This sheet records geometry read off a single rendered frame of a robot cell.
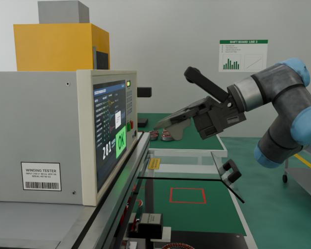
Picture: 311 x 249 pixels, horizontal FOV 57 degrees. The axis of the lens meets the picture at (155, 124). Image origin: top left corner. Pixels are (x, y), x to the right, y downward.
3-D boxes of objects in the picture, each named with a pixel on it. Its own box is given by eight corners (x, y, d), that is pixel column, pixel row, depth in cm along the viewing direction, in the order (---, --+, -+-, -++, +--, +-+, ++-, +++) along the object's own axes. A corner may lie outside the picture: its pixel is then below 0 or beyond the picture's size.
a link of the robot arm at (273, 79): (316, 74, 59) (294, 47, 64) (264, 96, 61) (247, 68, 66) (311, 95, 66) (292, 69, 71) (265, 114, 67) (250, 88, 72)
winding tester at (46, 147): (137, 139, 86) (136, 70, 83) (96, 206, 44) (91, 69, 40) (13, 137, 90) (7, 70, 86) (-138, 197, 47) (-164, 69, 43)
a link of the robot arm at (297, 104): (313, 151, 64) (288, 113, 70) (344, 122, 55) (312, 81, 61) (283, 158, 62) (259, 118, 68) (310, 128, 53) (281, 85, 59)
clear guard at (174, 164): (228, 169, 92) (229, 151, 91) (244, 203, 69) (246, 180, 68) (128, 167, 95) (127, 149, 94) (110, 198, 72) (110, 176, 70)
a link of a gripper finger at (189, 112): (172, 125, 65) (208, 110, 64) (169, 119, 65) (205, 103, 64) (172, 122, 70) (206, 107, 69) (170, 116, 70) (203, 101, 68)
